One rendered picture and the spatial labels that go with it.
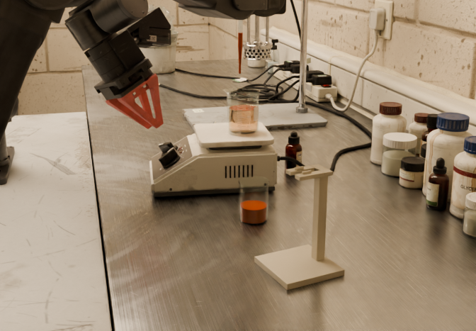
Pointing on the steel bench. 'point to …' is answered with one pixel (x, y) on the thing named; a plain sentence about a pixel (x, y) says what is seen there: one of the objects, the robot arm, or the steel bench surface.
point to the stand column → (303, 45)
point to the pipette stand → (282, 271)
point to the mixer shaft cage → (253, 49)
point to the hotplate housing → (216, 170)
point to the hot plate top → (210, 135)
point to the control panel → (175, 163)
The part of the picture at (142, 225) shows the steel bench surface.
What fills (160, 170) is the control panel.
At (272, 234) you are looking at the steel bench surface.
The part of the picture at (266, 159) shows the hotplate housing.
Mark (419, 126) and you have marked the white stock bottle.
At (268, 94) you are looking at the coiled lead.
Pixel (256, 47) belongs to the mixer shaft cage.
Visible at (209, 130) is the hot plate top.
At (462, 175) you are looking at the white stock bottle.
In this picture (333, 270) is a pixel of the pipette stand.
